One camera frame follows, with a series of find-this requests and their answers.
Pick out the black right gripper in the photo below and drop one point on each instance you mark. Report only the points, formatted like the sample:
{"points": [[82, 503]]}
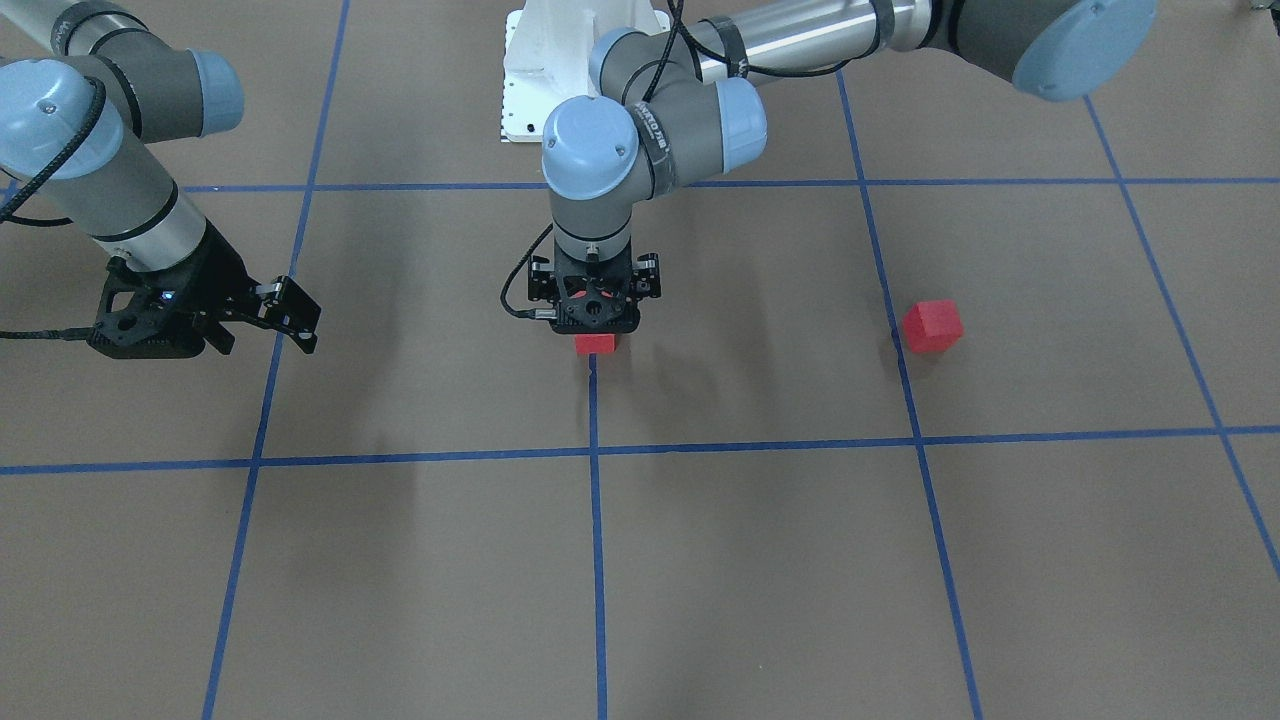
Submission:
{"points": [[212, 268]]}

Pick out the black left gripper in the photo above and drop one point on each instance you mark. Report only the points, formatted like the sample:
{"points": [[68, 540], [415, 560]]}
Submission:
{"points": [[646, 277]]}

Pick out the red block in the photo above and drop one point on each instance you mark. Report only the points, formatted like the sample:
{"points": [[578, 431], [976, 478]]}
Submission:
{"points": [[595, 344], [933, 326]]}

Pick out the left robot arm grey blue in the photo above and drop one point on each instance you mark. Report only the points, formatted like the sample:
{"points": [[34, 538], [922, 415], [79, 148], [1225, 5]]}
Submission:
{"points": [[675, 107]]}

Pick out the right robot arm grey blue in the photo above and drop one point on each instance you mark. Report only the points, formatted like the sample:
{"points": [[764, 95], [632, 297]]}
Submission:
{"points": [[78, 125]]}

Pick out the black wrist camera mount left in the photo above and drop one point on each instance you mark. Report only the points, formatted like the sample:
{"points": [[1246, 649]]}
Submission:
{"points": [[591, 312]]}

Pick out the white pedestal base plate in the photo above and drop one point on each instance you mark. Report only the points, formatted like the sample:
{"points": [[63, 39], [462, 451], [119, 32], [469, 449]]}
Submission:
{"points": [[530, 93]]}

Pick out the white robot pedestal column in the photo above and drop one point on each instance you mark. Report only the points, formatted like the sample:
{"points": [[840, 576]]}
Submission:
{"points": [[547, 31]]}

